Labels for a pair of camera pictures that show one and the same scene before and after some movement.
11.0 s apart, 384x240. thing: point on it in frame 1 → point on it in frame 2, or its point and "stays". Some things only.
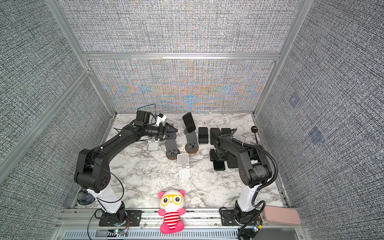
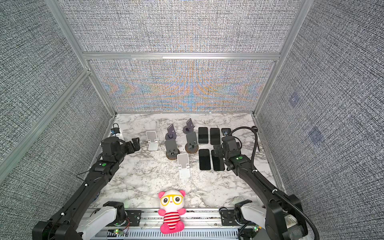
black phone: (203, 133) stays
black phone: (189, 122) → (204, 159)
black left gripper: (161, 133) → (136, 143)
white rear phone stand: (153, 144) stays
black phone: (214, 132) stays
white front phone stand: (183, 165) stays
